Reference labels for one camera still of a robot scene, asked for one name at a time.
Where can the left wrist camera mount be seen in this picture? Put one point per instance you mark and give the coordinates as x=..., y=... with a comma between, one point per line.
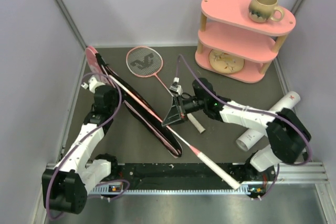
x=92, y=84

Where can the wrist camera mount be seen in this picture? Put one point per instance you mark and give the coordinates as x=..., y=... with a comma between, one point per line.
x=175, y=88
x=92, y=84

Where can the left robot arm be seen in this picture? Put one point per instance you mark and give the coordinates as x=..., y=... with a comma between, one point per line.
x=66, y=186

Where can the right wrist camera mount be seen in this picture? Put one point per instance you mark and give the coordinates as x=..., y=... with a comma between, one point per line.
x=175, y=88

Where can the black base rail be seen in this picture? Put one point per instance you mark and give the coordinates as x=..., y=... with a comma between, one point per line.
x=198, y=179

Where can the pink racket bag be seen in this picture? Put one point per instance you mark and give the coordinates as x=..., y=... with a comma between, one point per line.
x=136, y=104

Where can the beige ceramic mug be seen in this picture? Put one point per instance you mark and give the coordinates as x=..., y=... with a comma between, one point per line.
x=260, y=11

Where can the pink three-tier shelf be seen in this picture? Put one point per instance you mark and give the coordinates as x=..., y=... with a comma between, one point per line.
x=225, y=26

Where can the decorated round plate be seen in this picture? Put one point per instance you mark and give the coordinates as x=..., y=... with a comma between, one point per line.
x=225, y=63

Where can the pink badminton racket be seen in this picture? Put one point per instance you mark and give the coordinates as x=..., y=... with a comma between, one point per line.
x=146, y=62
x=234, y=184

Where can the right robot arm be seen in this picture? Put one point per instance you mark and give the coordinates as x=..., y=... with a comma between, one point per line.
x=286, y=134

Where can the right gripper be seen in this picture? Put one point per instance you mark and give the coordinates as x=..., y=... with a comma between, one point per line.
x=176, y=113

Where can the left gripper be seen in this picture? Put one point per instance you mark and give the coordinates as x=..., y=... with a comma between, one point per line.
x=115, y=92

